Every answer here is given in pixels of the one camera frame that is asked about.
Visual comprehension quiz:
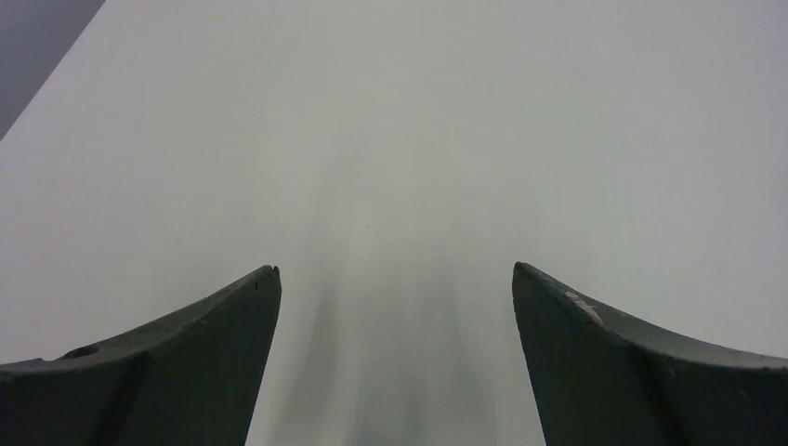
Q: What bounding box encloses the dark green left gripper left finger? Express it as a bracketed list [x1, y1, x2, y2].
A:
[1, 266, 282, 445]

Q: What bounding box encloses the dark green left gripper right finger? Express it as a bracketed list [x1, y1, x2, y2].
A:
[512, 262, 787, 445]

